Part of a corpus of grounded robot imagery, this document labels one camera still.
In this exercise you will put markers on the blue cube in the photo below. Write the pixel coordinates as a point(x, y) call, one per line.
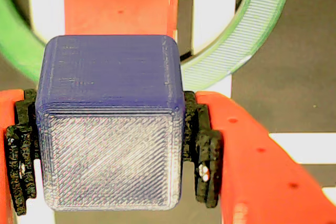
point(110, 103)

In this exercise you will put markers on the black white marker mat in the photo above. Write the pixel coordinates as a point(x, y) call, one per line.
point(302, 77)

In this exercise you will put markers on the red cube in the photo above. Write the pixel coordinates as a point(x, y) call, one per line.
point(118, 3)

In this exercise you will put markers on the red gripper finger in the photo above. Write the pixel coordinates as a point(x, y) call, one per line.
point(10, 113)
point(257, 176)

